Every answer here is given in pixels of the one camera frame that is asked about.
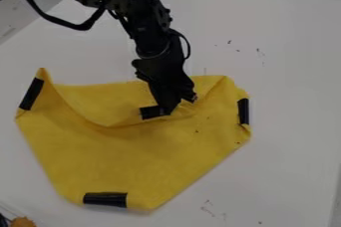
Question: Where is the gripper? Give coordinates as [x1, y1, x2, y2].
[130, 40, 200, 116]

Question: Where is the yellow cloth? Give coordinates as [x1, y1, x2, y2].
[14, 67, 253, 213]

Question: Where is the orange toy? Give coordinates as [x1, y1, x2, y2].
[9, 216, 38, 227]

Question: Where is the black cable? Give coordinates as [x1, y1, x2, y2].
[10, 0, 110, 32]

